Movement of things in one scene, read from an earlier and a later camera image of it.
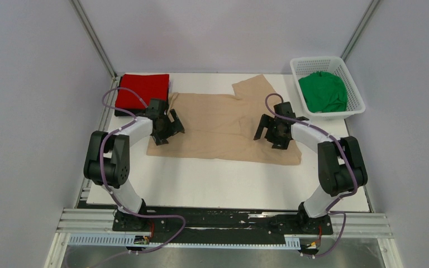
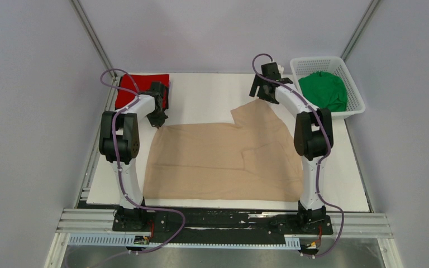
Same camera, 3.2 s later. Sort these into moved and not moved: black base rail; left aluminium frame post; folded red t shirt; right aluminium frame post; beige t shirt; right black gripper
Moved: beige t shirt; right black gripper
Not moved: right aluminium frame post; left aluminium frame post; folded red t shirt; black base rail
